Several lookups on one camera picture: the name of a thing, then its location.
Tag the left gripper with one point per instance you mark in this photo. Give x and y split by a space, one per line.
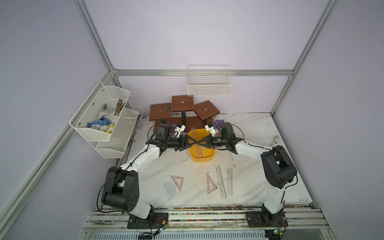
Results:
182 143

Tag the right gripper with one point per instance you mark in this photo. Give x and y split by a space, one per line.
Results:
210 139

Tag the long pink stencil ruler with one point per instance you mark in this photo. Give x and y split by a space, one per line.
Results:
197 147

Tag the yellow plastic storage box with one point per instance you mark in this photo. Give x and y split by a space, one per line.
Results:
208 154

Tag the tall pink set square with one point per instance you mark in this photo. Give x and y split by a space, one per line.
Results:
211 186

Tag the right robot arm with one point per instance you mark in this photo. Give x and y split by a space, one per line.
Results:
279 169

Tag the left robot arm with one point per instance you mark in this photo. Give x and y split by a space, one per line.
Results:
121 188

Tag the purple toy shovel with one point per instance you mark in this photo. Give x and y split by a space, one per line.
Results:
218 124

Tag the brown wooden tiered stand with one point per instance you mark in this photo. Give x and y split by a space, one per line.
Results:
182 110

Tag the short clear stencil ruler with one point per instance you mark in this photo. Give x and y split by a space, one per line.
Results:
230 182

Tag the small pink set square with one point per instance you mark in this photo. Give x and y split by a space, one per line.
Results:
178 181

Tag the blue clear protractor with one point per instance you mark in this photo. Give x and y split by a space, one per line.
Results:
170 189

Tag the long clear stencil ruler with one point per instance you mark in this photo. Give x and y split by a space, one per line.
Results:
221 182

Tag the lower white mesh bin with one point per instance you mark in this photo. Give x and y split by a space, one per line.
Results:
116 147

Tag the white mesh bin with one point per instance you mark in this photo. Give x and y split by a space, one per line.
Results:
116 147
98 112

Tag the brown clothespins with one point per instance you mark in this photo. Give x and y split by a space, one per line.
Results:
119 107

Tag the yellow item in bin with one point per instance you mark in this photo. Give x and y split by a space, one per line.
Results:
109 128

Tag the blue white cloth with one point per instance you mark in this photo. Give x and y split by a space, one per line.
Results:
101 123

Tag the upper white mesh bin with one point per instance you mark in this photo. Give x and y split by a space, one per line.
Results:
98 112

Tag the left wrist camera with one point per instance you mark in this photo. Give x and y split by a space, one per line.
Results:
179 128

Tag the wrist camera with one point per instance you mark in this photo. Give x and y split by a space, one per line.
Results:
179 128
211 128

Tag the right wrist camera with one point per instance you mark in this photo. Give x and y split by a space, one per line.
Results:
211 128

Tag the white wire wall basket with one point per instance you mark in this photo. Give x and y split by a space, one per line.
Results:
208 81

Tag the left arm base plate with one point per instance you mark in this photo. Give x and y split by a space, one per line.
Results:
154 221

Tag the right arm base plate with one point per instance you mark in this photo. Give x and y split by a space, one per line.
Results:
266 219

